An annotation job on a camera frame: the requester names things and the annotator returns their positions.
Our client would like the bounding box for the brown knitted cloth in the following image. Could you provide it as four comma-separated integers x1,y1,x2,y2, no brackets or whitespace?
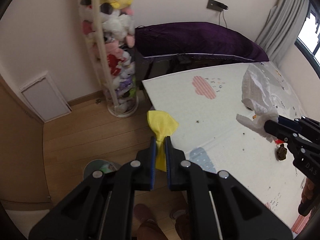
276,144,287,161

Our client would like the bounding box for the white tissue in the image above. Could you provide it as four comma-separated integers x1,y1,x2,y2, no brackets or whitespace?
236,65,279,142

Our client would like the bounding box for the yellow cloth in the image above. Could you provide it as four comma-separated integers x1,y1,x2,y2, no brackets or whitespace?
147,110,179,172

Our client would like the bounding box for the grey trash bin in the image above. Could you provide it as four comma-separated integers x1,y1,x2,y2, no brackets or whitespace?
83,159,121,179

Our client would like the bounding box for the person's right hand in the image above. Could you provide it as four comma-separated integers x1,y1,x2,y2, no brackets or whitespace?
301,178,315,203

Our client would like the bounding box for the person's brown slipper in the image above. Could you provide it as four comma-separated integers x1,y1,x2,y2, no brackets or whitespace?
133,204,159,230

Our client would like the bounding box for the grey curtain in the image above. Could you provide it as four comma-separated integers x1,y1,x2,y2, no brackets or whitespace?
256,0,310,67

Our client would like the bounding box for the dark framed window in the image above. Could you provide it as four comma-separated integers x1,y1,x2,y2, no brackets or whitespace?
295,3,319,68

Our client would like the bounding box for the white wall access panel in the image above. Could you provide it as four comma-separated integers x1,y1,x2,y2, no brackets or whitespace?
20,72,72,122

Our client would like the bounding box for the socket cable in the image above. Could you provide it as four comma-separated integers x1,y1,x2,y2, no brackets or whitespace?
218,10,228,28

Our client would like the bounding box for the dark wall socket plate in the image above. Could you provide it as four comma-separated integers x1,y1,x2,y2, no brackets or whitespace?
206,0,228,12

